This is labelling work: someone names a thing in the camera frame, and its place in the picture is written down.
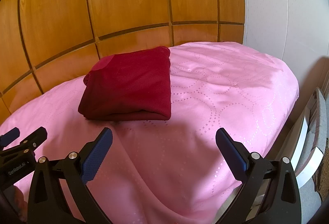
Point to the pink bed sheet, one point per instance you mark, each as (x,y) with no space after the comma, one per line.
(172,171)

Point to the dark red garment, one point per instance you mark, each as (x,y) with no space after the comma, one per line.
(129,86)

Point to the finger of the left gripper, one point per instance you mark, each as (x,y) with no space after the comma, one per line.
(32,141)
(9,137)

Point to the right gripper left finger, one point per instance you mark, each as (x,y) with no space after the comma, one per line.
(47,203)

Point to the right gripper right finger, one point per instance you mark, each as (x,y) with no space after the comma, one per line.
(269,192)

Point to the person's left hand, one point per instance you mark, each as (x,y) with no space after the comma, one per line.
(20,204)

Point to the grey chair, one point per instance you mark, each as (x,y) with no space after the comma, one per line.
(311,158)

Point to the wooden panelled headboard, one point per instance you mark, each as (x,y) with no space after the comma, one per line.
(47,42)

